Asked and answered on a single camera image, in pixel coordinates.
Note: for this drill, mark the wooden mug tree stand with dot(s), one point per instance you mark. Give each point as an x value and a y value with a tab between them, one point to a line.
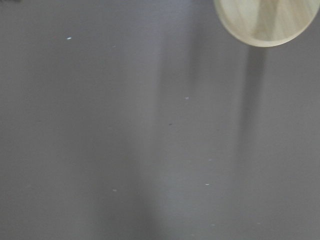
266	23

